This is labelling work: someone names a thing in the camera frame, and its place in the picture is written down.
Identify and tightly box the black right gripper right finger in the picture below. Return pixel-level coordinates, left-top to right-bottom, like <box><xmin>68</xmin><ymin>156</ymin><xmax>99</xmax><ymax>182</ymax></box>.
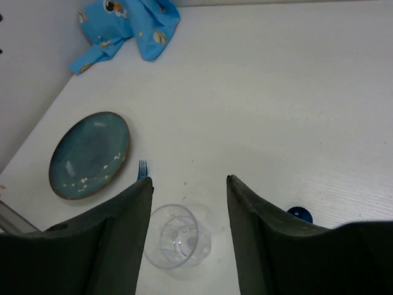
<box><xmin>227</xmin><ymin>175</ymin><xmax>392</xmax><ymax>294</ymax></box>

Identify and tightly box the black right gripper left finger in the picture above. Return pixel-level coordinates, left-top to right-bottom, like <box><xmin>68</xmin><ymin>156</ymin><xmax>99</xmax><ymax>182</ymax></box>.
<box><xmin>1</xmin><ymin>177</ymin><xmax>153</xmax><ymax>294</ymax></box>

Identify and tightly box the blue metal spoon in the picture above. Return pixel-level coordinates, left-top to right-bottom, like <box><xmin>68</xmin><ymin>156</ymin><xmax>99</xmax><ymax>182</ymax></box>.
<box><xmin>287</xmin><ymin>206</ymin><xmax>313</xmax><ymax>224</ymax></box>

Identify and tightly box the clear plastic cup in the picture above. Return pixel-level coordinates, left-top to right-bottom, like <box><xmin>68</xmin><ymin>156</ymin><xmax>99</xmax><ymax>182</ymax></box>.
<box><xmin>144</xmin><ymin>204</ymin><xmax>211</xmax><ymax>270</ymax></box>

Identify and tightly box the blue metal fork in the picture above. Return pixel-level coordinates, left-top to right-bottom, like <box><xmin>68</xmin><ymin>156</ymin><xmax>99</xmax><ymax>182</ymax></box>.
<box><xmin>136</xmin><ymin>160</ymin><xmax>154</xmax><ymax>194</ymax></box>

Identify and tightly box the teal ceramic plate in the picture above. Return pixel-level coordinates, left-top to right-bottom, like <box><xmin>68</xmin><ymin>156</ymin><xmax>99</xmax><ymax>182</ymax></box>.
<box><xmin>49</xmin><ymin>111</ymin><xmax>131</xmax><ymax>200</ymax></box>

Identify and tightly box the blue cartoon print cloth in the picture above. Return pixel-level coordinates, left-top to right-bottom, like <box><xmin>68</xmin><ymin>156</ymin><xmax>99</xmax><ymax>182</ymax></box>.
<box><xmin>70</xmin><ymin>0</ymin><xmax>181</xmax><ymax>75</ymax></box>

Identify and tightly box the aluminium table rail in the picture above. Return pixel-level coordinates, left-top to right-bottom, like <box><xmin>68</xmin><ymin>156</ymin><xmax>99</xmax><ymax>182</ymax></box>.
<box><xmin>0</xmin><ymin>202</ymin><xmax>40</xmax><ymax>235</ymax></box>

